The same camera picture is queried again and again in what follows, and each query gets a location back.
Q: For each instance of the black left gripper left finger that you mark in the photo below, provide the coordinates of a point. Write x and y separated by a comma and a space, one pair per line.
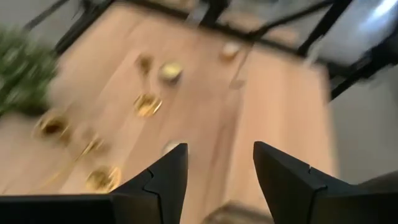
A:
161, 193

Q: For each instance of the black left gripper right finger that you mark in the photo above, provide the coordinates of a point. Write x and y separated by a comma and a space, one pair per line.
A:
295, 193

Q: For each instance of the medium gold candlestick holder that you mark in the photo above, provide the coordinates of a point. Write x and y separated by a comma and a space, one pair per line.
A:
102, 180

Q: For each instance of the short gold candlestick holder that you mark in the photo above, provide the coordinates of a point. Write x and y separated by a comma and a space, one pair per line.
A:
146, 105

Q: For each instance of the candle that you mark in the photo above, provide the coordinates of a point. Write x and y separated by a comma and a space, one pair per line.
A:
171, 71
230, 49

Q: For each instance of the green potted plant black pot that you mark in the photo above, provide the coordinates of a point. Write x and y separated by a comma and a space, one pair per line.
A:
21, 71

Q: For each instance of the black aluminium table frame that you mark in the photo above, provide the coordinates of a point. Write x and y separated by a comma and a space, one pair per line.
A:
214, 12

